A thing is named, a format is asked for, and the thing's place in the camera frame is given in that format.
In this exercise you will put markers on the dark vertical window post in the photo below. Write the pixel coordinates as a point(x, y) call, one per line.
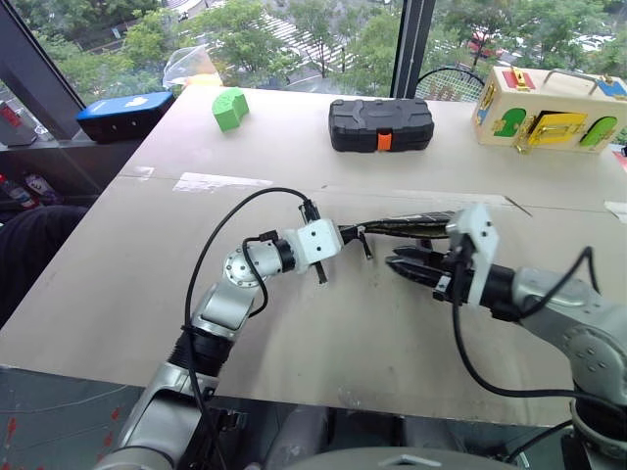
point(414, 46)

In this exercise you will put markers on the red and white packet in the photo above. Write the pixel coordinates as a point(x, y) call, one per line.
point(17, 193)

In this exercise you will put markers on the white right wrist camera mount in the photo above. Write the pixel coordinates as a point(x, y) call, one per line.
point(482, 230)

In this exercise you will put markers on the blue and black box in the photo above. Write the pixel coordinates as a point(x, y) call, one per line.
point(122, 115)

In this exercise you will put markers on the wooden lock activity box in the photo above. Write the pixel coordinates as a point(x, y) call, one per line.
point(544, 110)

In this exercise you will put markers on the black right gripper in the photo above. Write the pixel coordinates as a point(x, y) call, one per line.
point(453, 276)

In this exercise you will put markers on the green plastic block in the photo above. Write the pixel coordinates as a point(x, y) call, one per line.
point(229, 110)

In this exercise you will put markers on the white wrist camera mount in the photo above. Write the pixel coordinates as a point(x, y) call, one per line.
point(482, 230)
point(318, 242)

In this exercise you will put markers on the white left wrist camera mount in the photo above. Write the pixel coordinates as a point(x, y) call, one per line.
point(318, 242)

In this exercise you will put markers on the black tool case orange latch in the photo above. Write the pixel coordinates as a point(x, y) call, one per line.
point(379, 122)

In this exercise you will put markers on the grey device with red label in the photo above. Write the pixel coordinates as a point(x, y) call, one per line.
point(14, 125)

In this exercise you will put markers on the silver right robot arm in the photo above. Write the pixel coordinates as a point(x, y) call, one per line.
point(578, 318)

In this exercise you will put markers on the red flat object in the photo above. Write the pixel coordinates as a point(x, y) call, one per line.
point(621, 160)

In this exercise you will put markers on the clear plastic bag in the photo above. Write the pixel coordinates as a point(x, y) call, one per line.
point(188, 66)

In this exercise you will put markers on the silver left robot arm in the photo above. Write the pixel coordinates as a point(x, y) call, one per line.
point(220, 303)

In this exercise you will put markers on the dark grey rounded shape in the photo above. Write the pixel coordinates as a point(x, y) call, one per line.
point(299, 433)

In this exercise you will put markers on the dark slanted window beam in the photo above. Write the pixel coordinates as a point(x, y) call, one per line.
point(34, 59)

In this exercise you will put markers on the black rounded bulky object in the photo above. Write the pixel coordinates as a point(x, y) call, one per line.
point(34, 254)

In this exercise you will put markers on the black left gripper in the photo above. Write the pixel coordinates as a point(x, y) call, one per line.
point(349, 234)

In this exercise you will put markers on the white tape piece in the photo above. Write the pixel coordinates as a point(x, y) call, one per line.
point(617, 211)

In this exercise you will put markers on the purple and white packet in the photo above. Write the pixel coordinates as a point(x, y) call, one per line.
point(44, 188)

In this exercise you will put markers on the badminton racket head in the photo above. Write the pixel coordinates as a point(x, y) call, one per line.
point(448, 85)

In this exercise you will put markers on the grey robot torso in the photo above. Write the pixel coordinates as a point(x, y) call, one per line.
point(401, 461)

